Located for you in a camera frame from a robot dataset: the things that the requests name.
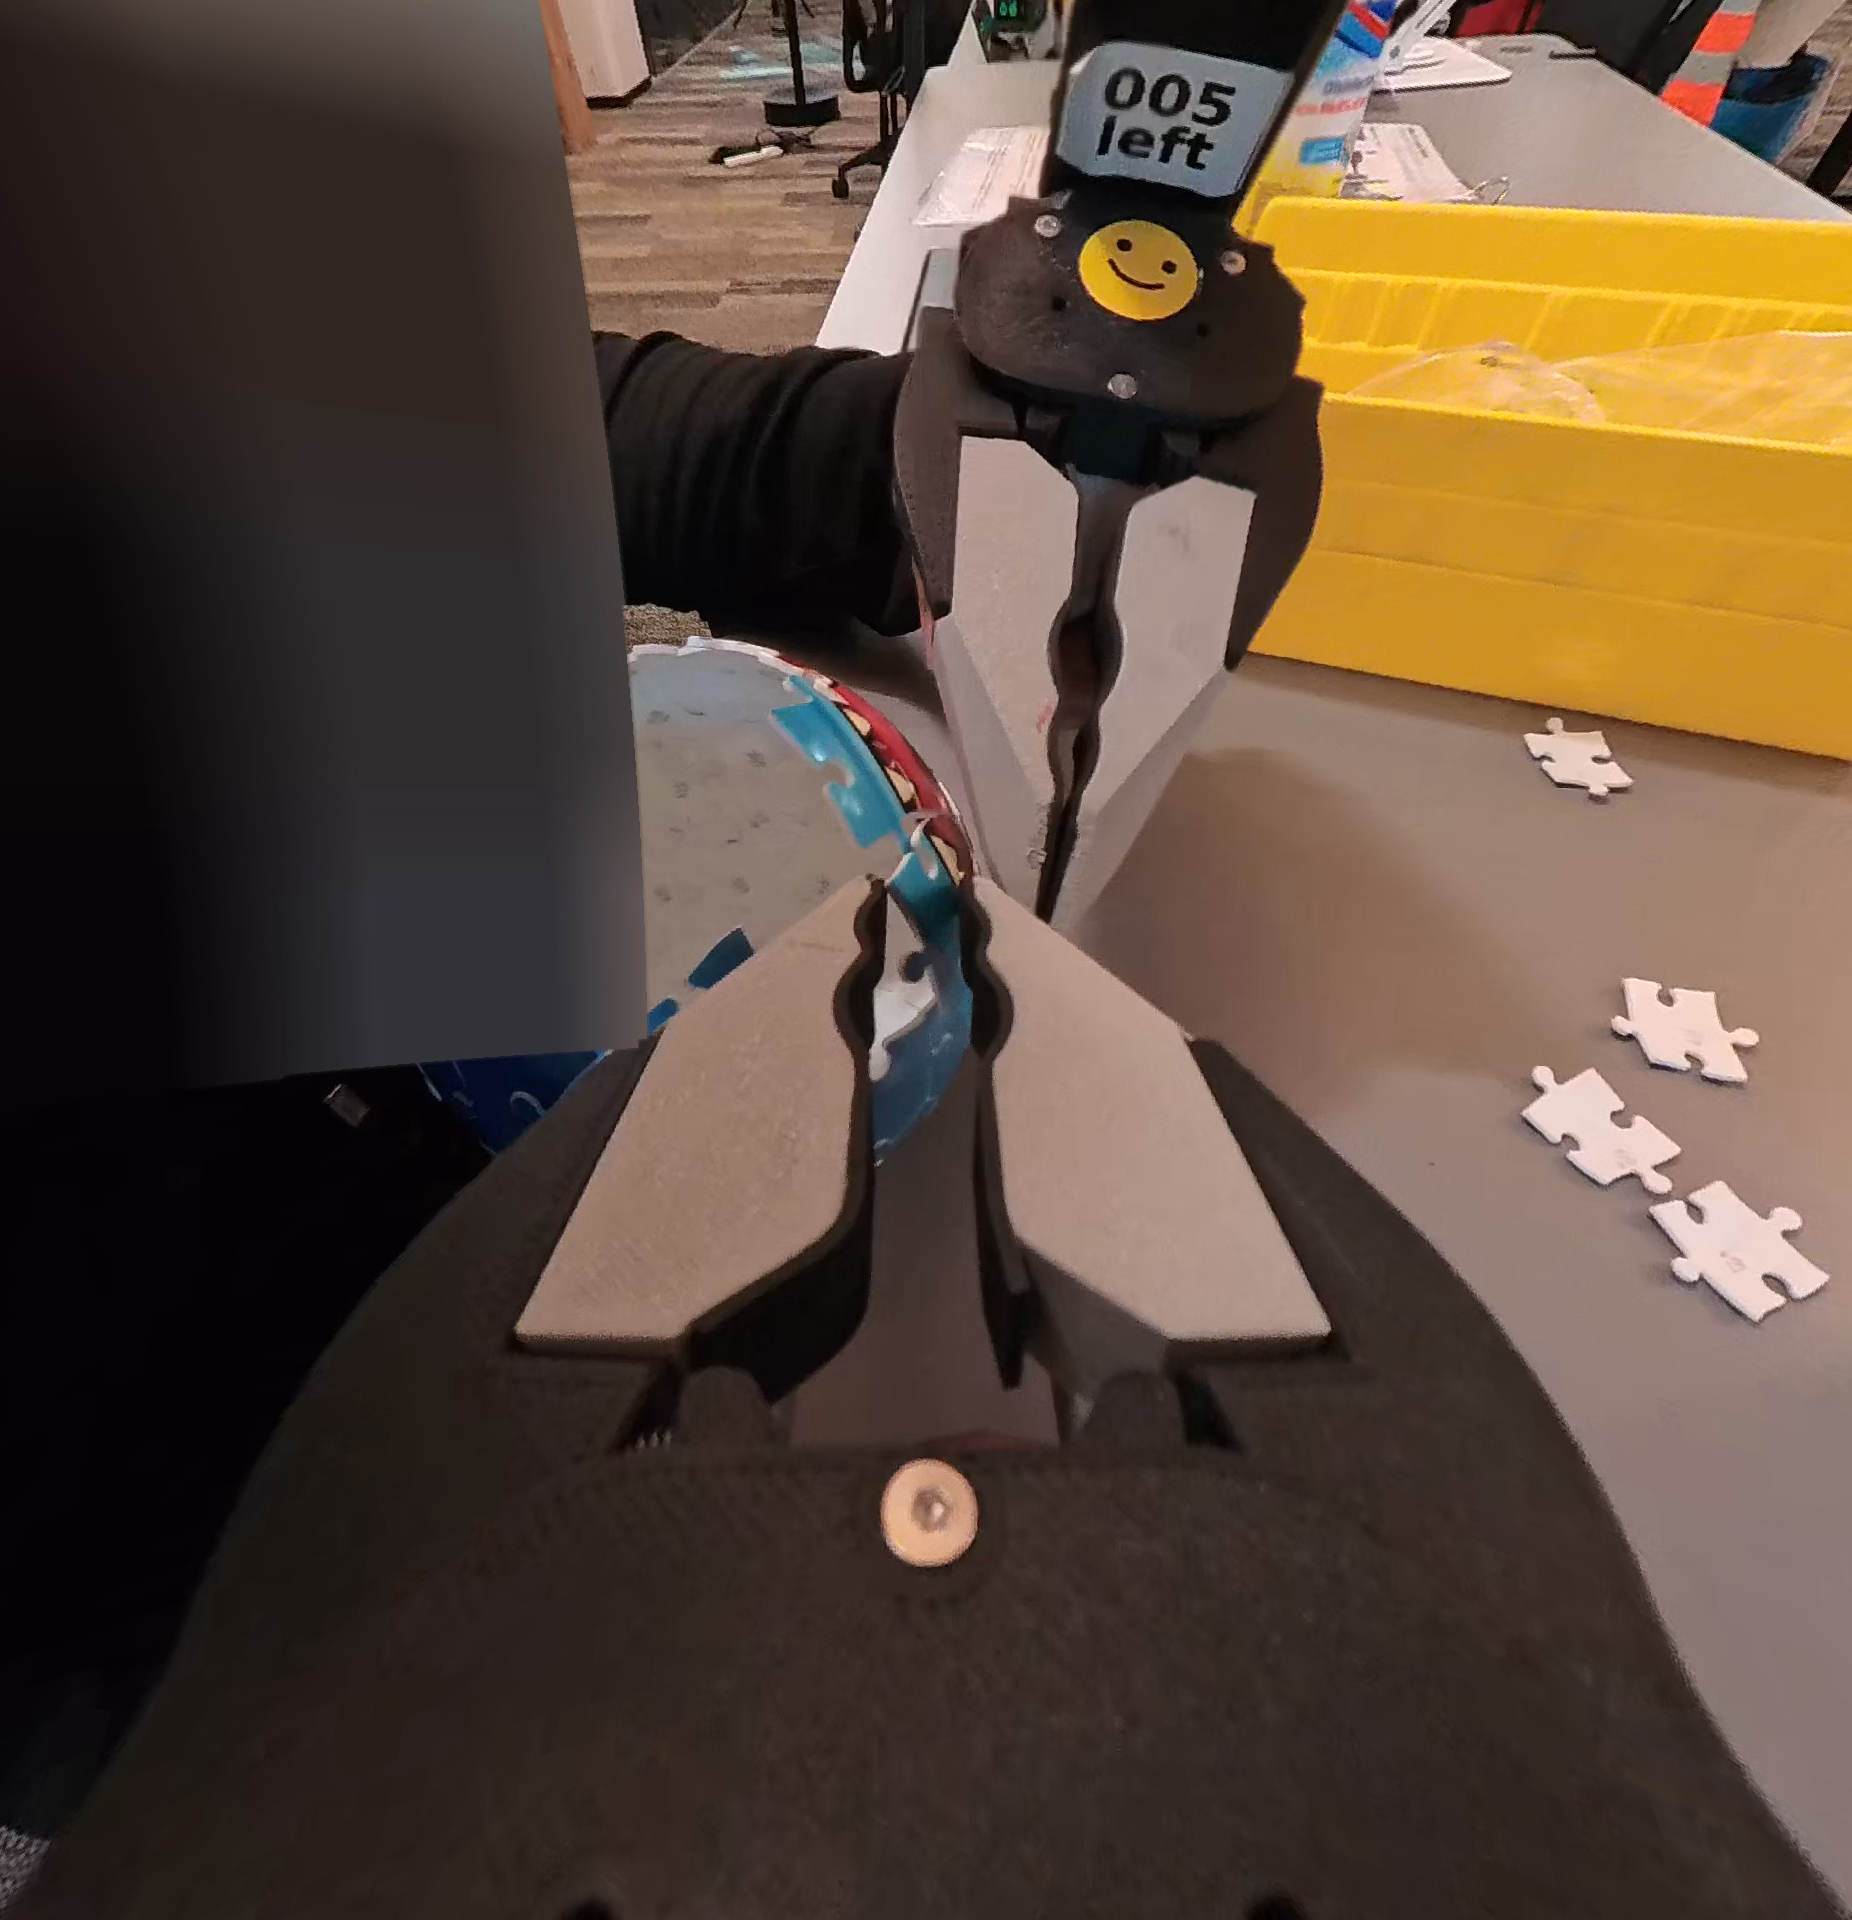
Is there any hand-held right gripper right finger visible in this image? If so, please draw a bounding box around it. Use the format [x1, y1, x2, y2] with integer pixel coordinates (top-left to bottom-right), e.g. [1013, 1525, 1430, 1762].
[955, 873, 1335, 1433]

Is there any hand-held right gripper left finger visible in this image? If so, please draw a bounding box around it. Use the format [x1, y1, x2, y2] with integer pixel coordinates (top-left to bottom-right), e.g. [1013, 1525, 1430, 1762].
[508, 873, 890, 1409]

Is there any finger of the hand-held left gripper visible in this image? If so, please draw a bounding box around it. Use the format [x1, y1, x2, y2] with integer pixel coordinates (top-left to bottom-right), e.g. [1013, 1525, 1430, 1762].
[1034, 476, 1262, 929]
[929, 432, 1094, 902]

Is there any blue monster puzzle ball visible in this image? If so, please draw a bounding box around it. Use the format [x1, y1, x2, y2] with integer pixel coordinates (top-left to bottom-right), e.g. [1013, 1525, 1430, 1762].
[416, 635, 1000, 1187]

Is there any person's left forearm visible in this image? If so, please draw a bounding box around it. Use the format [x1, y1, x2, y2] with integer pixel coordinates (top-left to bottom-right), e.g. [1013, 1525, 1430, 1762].
[591, 330, 928, 640]

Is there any white loose puzzle piece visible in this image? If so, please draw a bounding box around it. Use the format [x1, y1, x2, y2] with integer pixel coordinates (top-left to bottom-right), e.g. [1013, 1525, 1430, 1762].
[1609, 978, 1761, 1085]
[1645, 1180, 1832, 1326]
[1522, 720, 1636, 801]
[1520, 1064, 1681, 1193]

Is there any white paper sheet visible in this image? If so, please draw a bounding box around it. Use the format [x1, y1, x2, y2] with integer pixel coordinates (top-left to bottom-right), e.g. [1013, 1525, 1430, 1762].
[1346, 120, 1514, 208]
[914, 126, 1056, 229]

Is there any clear plastic bag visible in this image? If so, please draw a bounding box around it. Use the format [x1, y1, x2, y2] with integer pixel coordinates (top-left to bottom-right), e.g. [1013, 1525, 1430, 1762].
[1346, 331, 1852, 444]

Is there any yellow plastic bin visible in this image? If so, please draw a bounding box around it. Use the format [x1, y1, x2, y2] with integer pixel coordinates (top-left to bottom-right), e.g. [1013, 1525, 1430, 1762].
[1243, 194, 1852, 762]

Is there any disinfecting wipes canister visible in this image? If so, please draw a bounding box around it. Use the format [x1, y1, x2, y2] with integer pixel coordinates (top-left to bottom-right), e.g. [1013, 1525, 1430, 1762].
[1286, 0, 1393, 197]

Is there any person's black top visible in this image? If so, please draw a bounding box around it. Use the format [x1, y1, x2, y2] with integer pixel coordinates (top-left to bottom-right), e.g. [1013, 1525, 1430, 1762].
[0, 1050, 644, 1848]

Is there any grey folding table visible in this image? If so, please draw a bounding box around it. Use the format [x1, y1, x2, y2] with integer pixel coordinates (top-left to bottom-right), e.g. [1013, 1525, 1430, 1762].
[811, 30, 1852, 361]

